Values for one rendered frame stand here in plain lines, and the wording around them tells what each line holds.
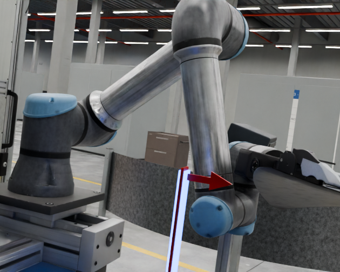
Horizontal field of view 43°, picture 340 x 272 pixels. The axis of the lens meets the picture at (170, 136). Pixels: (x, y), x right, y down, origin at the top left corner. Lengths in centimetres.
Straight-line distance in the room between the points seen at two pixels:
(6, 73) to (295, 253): 181
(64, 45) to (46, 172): 627
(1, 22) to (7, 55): 17
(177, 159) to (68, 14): 294
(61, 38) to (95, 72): 392
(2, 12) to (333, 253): 213
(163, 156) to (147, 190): 475
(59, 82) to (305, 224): 545
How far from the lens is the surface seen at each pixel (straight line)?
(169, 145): 731
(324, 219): 239
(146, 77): 101
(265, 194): 60
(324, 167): 70
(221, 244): 110
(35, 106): 101
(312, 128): 671
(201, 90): 80
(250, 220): 93
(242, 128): 111
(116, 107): 106
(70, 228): 98
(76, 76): 1147
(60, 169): 102
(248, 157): 72
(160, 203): 256
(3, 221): 107
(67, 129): 102
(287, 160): 76
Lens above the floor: 126
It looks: 3 degrees down
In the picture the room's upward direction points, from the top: 7 degrees clockwise
